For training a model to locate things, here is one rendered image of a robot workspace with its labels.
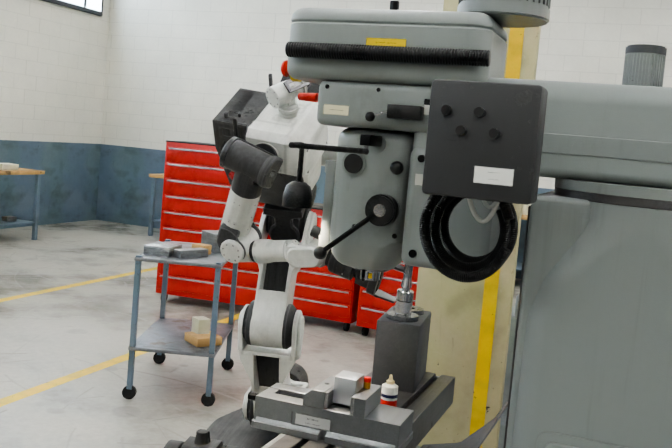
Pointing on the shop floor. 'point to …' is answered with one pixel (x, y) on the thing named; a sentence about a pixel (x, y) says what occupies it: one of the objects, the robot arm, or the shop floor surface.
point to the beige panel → (475, 303)
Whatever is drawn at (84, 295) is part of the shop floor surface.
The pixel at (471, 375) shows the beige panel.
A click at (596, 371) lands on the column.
